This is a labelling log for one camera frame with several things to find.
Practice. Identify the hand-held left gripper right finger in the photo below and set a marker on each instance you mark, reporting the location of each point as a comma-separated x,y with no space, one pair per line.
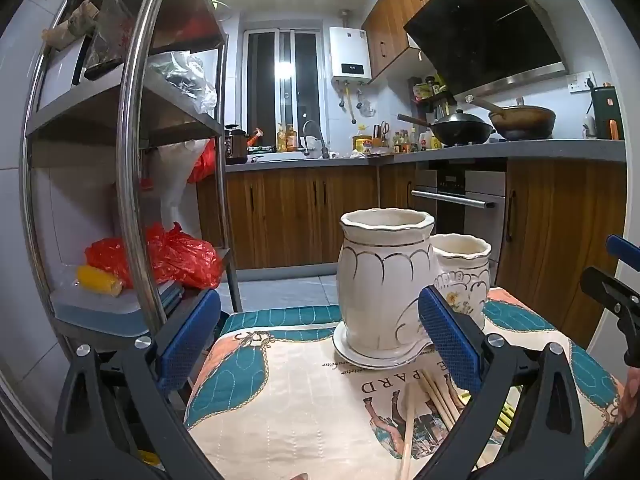
450,335

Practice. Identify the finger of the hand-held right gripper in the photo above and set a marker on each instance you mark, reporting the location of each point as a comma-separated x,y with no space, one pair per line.
607,290
622,247

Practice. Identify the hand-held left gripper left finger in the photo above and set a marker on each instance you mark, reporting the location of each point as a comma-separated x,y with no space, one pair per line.
192,340

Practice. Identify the wooden chopstick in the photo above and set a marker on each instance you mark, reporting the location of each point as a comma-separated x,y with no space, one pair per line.
408,435
442,400
436,404
449,399

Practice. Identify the white ceramic utensil holder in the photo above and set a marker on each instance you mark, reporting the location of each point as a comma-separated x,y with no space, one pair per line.
380,285

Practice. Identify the person's right hand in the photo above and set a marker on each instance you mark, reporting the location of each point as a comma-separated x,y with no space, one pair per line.
631,395

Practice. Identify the crumpled red plastic bag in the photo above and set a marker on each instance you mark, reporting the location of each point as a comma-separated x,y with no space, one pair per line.
175,260

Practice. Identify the yellow corn cob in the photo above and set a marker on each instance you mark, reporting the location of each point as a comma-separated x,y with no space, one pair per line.
100,280

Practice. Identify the printed quilted table cloth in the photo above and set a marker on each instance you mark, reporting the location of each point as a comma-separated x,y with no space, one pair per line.
280,410

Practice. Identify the black knife block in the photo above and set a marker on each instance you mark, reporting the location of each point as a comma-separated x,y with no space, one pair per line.
607,107

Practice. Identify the built-in steel oven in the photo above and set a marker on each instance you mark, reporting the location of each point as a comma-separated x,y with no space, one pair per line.
460,185

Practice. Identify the white plastic bag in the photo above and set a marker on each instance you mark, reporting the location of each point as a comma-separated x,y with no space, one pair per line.
172,185

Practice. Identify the grey kitchen countertop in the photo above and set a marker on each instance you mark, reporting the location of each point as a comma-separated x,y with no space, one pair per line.
500,150

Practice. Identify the brown frying pan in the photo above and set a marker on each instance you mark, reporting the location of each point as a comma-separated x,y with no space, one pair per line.
525,122

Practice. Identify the wooden lower cabinets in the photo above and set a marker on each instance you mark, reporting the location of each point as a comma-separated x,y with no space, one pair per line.
290,210

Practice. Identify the hanging red plastic bag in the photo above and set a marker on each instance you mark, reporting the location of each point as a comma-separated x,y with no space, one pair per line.
204,162

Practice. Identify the row of sauce bottles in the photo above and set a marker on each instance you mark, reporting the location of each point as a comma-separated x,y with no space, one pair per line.
415,141

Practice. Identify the black wok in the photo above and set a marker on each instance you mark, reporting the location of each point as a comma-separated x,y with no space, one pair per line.
460,130

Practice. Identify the yellow oil jug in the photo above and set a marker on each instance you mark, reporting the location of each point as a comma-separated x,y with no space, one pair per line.
362,144

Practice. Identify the yellow oil bottles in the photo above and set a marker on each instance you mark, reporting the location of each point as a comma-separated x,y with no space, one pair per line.
286,139

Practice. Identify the metal sink faucet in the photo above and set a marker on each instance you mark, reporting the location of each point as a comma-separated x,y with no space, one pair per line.
320,140

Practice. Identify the stainless steel shelf rack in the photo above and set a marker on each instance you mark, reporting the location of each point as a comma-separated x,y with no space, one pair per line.
132,110

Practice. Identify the black spice rack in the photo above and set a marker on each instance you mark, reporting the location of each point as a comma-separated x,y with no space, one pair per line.
430,95

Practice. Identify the black range hood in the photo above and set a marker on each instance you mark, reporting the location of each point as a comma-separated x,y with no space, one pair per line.
480,35

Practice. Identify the clear plastic bag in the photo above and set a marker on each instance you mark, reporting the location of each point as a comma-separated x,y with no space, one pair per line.
185,80

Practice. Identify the kitchen window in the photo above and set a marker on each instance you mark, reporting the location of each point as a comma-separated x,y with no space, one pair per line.
282,90

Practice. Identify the white water heater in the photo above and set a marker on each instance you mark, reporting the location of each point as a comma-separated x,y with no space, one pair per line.
350,52

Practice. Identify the dark transparent food packet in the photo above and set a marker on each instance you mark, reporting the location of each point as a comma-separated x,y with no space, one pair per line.
107,35

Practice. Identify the wooden upper cabinet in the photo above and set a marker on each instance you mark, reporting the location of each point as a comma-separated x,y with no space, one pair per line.
395,20

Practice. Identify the brown paper packet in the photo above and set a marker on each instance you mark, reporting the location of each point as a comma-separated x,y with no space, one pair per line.
70,25

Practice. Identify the wall power outlet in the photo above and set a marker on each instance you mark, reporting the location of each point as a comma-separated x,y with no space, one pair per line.
582,83

